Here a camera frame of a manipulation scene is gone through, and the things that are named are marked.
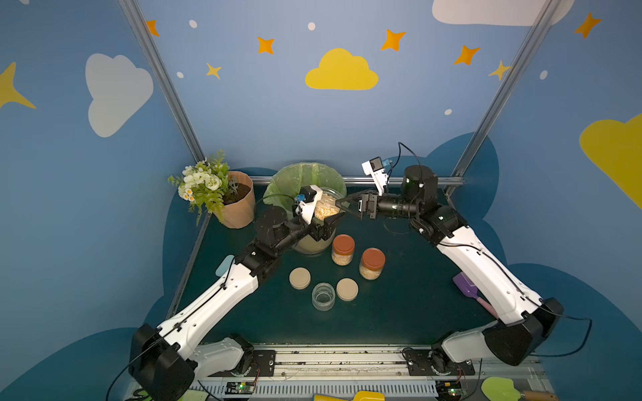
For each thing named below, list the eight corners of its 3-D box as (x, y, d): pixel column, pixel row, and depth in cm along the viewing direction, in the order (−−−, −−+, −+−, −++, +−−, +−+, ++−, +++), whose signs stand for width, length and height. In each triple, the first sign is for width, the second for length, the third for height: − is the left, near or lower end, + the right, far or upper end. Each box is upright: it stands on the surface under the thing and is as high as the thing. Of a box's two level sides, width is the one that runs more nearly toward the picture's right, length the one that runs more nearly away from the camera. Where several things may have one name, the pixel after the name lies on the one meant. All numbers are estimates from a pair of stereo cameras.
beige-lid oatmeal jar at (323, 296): (311, 312, 87) (311, 305, 81) (312, 290, 92) (311, 282, 86) (335, 312, 87) (335, 305, 81) (334, 290, 92) (335, 282, 86)
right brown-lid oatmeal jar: (360, 280, 92) (363, 269, 85) (358, 259, 98) (361, 247, 91) (381, 280, 93) (386, 269, 85) (378, 259, 98) (383, 247, 91)
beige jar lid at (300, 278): (289, 289, 92) (288, 287, 90) (290, 270, 97) (290, 267, 95) (310, 289, 92) (310, 287, 90) (310, 270, 97) (310, 267, 95)
